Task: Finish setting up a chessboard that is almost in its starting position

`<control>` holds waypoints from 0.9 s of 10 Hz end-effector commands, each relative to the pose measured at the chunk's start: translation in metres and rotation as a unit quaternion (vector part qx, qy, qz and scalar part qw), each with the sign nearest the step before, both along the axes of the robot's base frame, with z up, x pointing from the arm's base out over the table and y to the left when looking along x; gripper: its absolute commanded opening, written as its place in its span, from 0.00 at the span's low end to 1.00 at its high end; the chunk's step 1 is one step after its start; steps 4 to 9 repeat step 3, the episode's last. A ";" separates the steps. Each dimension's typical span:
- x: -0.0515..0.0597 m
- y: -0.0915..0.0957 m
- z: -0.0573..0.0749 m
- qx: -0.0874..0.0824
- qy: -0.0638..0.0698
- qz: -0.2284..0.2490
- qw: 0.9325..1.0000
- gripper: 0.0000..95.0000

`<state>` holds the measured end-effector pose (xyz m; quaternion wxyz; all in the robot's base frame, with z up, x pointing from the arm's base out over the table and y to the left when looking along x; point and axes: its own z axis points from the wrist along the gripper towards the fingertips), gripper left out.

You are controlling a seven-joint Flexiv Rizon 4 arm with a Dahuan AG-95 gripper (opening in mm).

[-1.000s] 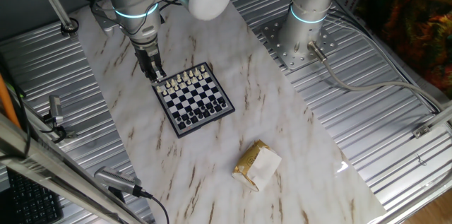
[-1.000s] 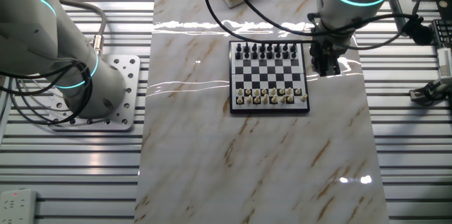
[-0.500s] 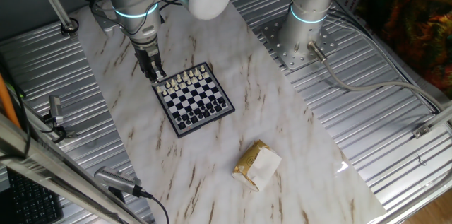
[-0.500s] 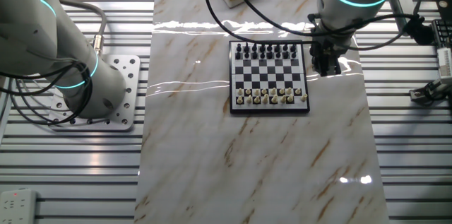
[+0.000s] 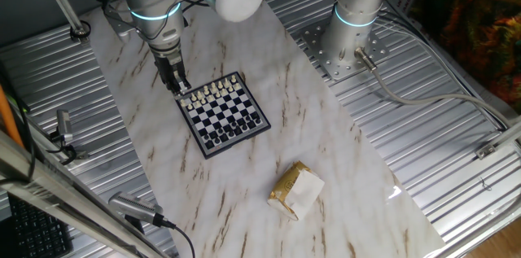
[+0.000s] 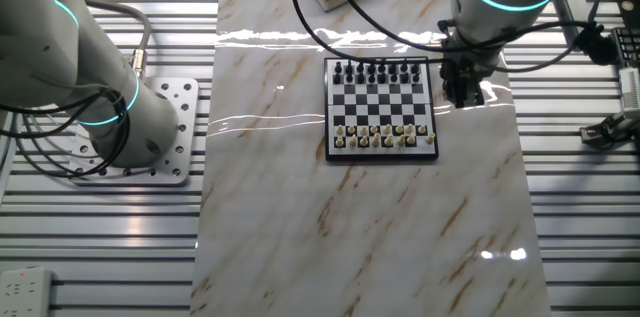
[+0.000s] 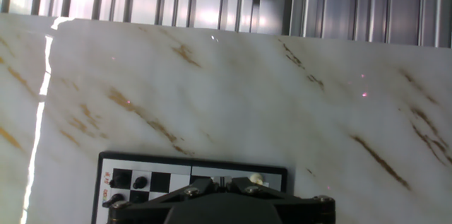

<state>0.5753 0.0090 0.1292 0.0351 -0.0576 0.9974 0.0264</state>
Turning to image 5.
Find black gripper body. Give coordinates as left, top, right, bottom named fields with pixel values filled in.
left=153, top=50, right=187, bottom=85

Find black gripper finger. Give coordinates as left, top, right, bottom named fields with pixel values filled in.
left=173, top=62, right=192, bottom=95
left=161, top=68, right=182, bottom=96

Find black-framed magnetic chessboard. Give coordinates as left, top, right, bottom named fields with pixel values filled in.
left=173, top=71, right=272, bottom=160

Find glossy marble-pattern mat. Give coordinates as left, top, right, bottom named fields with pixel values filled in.
left=81, top=0, right=448, bottom=258

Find metal pole with round base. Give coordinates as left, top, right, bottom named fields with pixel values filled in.
left=34, top=0, right=91, bottom=43

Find white ribbed device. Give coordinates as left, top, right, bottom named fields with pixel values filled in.
left=107, top=191, right=166, bottom=229

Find yellow tissue pack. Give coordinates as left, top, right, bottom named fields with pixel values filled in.
left=267, top=160, right=326, bottom=222

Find orange pole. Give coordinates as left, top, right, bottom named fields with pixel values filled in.
left=0, top=85, right=24, bottom=148

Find black keyboard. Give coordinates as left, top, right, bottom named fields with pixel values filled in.
left=7, top=195, right=74, bottom=258

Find colourful patterned fabric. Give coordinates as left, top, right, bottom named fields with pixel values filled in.
left=410, top=0, right=521, bottom=115

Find long black cable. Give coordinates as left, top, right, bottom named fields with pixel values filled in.
left=181, top=0, right=212, bottom=14

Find metal clamp mount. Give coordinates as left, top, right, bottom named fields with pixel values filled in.
left=47, top=109, right=89, bottom=165

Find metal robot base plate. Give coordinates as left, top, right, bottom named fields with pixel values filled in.
left=300, top=17, right=391, bottom=83

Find short black device cable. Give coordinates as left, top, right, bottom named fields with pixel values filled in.
left=162, top=219, right=197, bottom=258

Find aluminium frame beam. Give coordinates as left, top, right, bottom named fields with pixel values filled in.
left=0, top=129, right=168, bottom=258

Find grey cable with metal connector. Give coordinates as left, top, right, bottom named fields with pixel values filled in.
left=353, top=46, right=516, bottom=129

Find thin white cable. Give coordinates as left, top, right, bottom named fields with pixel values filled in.
left=376, top=11, right=514, bottom=129

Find metal corner bracket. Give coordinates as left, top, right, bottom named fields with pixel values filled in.
left=475, top=121, right=521, bottom=160

